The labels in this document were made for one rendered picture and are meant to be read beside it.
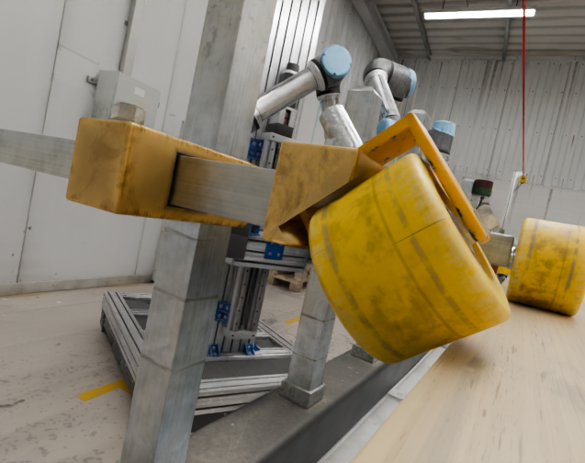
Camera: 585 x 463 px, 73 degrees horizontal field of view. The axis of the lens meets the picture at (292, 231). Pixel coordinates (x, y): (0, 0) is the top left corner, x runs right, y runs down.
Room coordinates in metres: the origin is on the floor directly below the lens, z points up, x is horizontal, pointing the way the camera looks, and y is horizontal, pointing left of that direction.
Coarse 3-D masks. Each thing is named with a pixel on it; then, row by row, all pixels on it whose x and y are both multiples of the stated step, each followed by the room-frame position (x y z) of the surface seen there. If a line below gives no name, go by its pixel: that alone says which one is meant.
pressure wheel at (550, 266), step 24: (528, 240) 0.34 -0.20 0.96; (552, 240) 0.33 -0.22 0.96; (576, 240) 0.33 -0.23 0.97; (528, 264) 0.34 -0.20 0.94; (552, 264) 0.33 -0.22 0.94; (576, 264) 0.32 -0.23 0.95; (528, 288) 0.34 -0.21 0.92; (552, 288) 0.33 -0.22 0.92; (576, 288) 0.32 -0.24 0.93; (576, 312) 0.33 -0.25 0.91
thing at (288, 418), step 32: (352, 352) 0.72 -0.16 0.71; (288, 384) 0.50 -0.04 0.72; (352, 384) 0.59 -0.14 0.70; (384, 384) 0.73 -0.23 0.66; (224, 416) 0.43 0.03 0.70; (256, 416) 0.44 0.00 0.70; (288, 416) 0.46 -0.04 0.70; (320, 416) 0.48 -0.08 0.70; (352, 416) 0.59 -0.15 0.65; (192, 448) 0.36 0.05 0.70; (224, 448) 0.37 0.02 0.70; (256, 448) 0.38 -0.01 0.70; (288, 448) 0.41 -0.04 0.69; (320, 448) 0.50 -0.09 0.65
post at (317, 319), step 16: (352, 96) 0.50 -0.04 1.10; (368, 96) 0.49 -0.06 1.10; (352, 112) 0.50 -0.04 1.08; (368, 112) 0.49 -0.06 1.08; (368, 128) 0.50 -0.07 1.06; (320, 288) 0.50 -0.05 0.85; (304, 304) 0.51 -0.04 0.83; (320, 304) 0.49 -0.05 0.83; (304, 320) 0.50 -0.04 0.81; (320, 320) 0.49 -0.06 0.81; (304, 336) 0.50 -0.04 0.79; (320, 336) 0.49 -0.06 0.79; (304, 352) 0.50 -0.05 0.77; (320, 352) 0.50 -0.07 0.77; (304, 368) 0.50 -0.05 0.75; (320, 368) 0.51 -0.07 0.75; (304, 384) 0.49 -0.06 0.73; (320, 384) 0.52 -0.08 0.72
